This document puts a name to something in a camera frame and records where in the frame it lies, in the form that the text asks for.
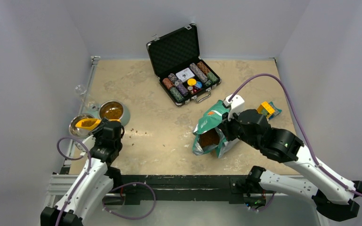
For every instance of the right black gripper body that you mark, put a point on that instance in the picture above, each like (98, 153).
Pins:
(233, 130)

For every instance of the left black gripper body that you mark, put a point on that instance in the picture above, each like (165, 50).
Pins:
(97, 133)

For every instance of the yellow plastic scoop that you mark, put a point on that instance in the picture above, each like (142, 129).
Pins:
(92, 123)

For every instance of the green dog food bag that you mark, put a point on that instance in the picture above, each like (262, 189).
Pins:
(208, 136)

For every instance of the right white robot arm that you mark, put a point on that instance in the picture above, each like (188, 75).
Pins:
(330, 198)

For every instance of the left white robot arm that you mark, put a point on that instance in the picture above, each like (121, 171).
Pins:
(96, 179)

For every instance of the green double pet bowl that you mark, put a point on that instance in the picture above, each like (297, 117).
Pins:
(111, 110)

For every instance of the toy brick block stack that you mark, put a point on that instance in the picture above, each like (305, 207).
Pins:
(269, 110)

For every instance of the clear glass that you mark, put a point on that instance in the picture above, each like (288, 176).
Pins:
(80, 91)

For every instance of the black poker chip case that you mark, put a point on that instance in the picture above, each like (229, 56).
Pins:
(177, 64)

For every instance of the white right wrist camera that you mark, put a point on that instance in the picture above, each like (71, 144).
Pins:
(235, 104)

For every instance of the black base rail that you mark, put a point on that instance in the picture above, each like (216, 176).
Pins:
(233, 189)

